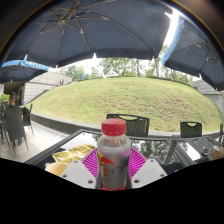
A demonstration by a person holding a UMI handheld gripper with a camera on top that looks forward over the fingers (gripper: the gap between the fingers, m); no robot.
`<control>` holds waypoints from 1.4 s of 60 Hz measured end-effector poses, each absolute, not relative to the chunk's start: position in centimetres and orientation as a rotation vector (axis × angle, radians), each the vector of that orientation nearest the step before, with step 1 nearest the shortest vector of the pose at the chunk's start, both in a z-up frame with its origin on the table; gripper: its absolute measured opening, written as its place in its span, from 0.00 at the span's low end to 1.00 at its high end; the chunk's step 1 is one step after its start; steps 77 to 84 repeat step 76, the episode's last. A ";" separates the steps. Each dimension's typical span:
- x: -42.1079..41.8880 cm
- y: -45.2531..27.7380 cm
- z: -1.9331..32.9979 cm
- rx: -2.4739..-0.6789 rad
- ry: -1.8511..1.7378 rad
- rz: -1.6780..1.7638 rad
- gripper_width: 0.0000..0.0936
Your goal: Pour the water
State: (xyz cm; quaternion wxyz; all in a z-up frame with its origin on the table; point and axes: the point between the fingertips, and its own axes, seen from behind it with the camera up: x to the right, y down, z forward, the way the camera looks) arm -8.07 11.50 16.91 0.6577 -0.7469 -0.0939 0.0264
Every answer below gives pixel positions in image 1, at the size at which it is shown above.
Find grey slatted building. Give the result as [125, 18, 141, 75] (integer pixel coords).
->
[22, 71, 73, 105]

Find person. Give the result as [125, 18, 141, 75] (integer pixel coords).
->
[4, 91, 31, 116]

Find red-capped clear drink bottle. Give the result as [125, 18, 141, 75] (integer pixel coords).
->
[96, 117, 133, 192]

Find small black mesh chair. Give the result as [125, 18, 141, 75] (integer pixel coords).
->
[179, 121, 204, 139]

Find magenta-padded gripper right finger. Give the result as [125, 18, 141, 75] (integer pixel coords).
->
[128, 146, 169, 190]

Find navy umbrella with blue band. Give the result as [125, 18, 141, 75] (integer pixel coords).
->
[0, 58, 58, 85]

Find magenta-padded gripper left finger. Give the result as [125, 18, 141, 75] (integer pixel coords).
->
[59, 147, 101, 190]

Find large navy patio umbrella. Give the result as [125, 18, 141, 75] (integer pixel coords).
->
[0, 0, 175, 70]

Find golden foil bag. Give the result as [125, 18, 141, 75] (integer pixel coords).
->
[51, 143, 97, 165]

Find grey sloped roof building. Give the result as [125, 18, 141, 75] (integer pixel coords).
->
[191, 78, 224, 116]

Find navy umbrella with white edge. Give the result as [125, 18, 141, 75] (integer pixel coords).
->
[161, 15, 224, 92]

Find wide black mesh chair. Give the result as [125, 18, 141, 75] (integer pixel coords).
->
[105, 113, 151, 138]

